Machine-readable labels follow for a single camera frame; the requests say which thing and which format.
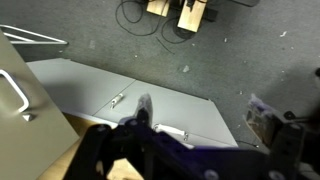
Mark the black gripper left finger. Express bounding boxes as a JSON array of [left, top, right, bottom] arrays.
[[134, 93, 154, 126]]

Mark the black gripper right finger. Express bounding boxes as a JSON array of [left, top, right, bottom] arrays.
[[244, 93, 285, 146]]

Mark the grey flat cabinet panel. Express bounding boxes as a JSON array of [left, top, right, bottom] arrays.
[[26, 58, 240, 150]]

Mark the small wooden block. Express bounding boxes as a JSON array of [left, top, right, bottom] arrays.
[[145, 0, 171, 18]]

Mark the large wooden block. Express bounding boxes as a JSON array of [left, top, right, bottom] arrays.
[[176, 0, 208, 34]]

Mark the black base bar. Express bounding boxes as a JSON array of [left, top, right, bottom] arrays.
[[203, 7, 220, 24]]

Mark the small silver cabinet handle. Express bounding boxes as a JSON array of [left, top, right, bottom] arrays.
[[109, 93, 125, 110]]

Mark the long silver cabinet handle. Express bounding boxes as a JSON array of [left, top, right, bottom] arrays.
[[153, 123, 190, 142]]

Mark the black looped floor cable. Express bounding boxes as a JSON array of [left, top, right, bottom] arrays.
[[114, 0, 162, 38]]

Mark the silver drawer handle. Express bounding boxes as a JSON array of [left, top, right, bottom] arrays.
[[0, 69, 30, 114]]

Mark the white metal frame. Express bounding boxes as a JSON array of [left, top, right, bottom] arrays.
[[0, 23, 69, 46]]

